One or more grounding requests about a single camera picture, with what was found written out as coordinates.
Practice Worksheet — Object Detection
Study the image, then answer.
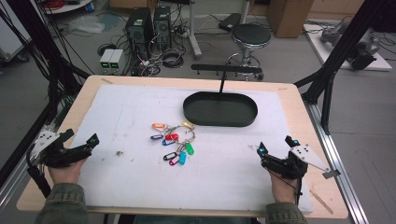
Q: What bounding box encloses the black key rack with tray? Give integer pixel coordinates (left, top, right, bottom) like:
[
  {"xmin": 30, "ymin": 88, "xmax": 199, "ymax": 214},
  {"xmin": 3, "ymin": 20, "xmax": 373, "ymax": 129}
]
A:
[{"xmin": 182, "ymin": 63, "xmax": 263, "ymax": 128}]

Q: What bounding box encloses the thin wooden strip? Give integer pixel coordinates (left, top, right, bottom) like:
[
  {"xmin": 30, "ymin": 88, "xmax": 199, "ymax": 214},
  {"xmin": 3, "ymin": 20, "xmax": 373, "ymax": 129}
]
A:
[{"xmin": 308, "ymin": 189, "xmax": 334, "ymax": 216}]

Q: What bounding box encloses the white table mat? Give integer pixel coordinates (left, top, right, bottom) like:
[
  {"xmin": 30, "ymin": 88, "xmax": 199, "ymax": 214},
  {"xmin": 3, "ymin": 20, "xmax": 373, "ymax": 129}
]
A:
[{"xmin": 69, "ymin": 84, "xmax": 315, "ymax": 215}]

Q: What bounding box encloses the black metal frame strut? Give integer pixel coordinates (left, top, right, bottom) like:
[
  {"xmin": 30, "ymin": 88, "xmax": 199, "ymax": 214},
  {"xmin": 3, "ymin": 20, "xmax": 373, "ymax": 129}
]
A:
[
  {"xmin": 293, "ymin": 0, "xmax": 396, "ymax": 135},
  {"xmin": 0, "ymin": 0, "xmax": 92, "ymax": 188}
]

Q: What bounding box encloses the thin black right gripper cable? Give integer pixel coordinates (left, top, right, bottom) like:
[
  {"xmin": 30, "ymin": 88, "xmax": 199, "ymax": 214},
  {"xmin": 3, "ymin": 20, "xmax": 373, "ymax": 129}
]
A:
[{"xmin": 270, "ymin": 170, "xmax": 304, "ymax": 207}]

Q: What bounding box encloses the person's right hand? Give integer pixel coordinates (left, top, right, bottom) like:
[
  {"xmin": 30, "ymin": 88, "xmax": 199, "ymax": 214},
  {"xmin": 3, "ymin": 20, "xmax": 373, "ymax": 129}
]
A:
[{"xmin": 268, "ymin": 170, "xmax": 302, "ymax": 204}]

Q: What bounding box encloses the tangle of floor cables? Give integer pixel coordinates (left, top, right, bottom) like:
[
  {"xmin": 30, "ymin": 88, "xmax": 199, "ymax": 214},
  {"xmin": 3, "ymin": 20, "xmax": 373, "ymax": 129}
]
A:
[{"xmin": 122, "ymin": 31, "xmax": 194, "ymax": 77}]

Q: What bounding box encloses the grey robot device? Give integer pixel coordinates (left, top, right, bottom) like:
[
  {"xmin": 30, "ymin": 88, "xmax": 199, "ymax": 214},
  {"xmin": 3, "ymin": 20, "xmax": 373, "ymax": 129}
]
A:
[{"xmin": 319, "ymin": 21, "xmax": 382, "ymax": 71}]

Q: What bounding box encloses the black round stool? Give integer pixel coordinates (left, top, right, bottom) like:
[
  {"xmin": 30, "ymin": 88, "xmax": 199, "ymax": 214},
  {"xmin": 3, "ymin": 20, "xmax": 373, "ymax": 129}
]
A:
[{"xmin": 227, "ymin": 23, "xmax": 273, "ymax": 81}]

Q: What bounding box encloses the grey cabinet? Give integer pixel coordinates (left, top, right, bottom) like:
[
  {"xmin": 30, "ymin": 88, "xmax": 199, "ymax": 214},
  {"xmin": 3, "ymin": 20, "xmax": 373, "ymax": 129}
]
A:
[{"xmin": 0, "ymin": 0, "xmax": 33, "ymax": 63}]

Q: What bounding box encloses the slim black computer tower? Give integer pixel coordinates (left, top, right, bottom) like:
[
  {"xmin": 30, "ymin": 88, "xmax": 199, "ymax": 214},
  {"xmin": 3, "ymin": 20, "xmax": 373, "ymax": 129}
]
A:
[{"xmin": 152, "ymin": 5, "xmax": 173, "ymax": 49}]

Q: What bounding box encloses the white round table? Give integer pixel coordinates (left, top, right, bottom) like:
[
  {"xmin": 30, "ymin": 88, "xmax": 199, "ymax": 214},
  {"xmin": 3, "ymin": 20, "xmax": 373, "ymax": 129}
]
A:
[{"xmin": 39, "ymin": 0, "xmax": 95, "ymax": 15}]

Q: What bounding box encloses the flat black box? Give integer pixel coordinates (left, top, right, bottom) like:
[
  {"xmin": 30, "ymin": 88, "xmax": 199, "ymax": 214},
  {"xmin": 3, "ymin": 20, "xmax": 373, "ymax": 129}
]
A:
[{"xmin": 217, "ymin": 12, "xmax": 243, "ymax": 33}]

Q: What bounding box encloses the white bench power supply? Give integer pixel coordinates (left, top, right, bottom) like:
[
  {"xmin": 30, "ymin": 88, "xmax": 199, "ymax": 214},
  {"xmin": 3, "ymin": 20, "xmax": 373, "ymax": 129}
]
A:
[
  {"xmin": 108, "ymin": 49, "xmax": 125, "ymax": 71},
  {"xmin": 99, "ymin": 49, "xmax": 115, "ymax": 71}
]

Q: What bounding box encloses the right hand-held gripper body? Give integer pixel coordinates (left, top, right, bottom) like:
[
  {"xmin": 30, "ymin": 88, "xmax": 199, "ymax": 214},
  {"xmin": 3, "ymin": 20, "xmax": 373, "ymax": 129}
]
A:
[{"xmin": 262, "ymin": 144, "xmax": 341, "ymax": 181}]

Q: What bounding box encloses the aluminium rail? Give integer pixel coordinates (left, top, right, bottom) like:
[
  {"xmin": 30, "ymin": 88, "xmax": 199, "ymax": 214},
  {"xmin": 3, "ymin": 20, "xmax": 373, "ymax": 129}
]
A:
[
  {"xmin": 0, "ymin": 92, "xmax": 78, "ymax": 216},
  {"xmin": 303, "ymin": 100, "xmax": 371, "ymax": 224}
]

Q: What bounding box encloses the white table leg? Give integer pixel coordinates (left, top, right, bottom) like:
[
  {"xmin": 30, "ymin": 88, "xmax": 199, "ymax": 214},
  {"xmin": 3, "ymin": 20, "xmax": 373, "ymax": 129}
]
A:
[{"xmin": 187, "ymin": 0, "xmax": 204, "ymax": 61}]

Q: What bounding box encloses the large black computer tower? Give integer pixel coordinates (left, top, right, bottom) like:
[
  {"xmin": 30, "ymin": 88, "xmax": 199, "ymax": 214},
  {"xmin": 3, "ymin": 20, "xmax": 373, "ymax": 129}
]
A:
[{"xmin": 125, "ymin": 7, "xmax": 154, "ymax": 52}]

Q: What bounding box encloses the brown cardboard box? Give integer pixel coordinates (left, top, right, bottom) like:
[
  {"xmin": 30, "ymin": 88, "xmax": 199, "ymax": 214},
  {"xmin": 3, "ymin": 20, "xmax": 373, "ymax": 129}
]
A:
[{"xmin": 266, "ymin": 0, "xmax": 316, "ymax": 39}]

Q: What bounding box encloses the clear plastic bag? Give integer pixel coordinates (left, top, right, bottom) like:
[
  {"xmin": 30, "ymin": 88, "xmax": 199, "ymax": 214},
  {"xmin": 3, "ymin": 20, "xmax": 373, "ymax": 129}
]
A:
[{"xmin": 67, "ymin": 14, "xmax": 106, "ymax": 35}]

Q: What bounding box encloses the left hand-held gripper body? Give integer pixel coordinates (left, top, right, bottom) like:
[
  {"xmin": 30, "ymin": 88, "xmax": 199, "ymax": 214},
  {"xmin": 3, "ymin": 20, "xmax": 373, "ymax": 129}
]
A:
[{"xmin": 27, "ymin": 129, "xmax": 86, "ymax": 169}]

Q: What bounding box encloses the bunch of coloured key tags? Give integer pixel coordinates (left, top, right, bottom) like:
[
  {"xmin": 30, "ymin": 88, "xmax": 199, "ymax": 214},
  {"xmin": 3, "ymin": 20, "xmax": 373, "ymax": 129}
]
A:
[{"xmin": 149, "ymin": 119, "xmax": 197, "ymax": 167}]

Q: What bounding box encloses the white floor board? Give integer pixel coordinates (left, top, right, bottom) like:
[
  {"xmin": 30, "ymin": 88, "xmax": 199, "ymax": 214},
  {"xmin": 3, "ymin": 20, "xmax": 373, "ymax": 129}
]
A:
[{"xmin": 303, "ymin": 22, "xmax": 393, "ymax": 72}]

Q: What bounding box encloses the person's left hand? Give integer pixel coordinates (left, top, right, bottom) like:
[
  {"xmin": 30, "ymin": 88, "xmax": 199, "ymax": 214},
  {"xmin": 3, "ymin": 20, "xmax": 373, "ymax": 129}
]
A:
[{"xmin": 46, "ymin": 158, "xmax": 89, "ymax": 186}]

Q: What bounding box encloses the coil of black cable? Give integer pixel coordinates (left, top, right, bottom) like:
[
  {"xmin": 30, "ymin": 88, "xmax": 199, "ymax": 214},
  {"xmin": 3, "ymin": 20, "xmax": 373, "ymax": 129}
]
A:
[{"xmin": 161, "ymin": 49, "xmax": 186, "ymax": 69}]

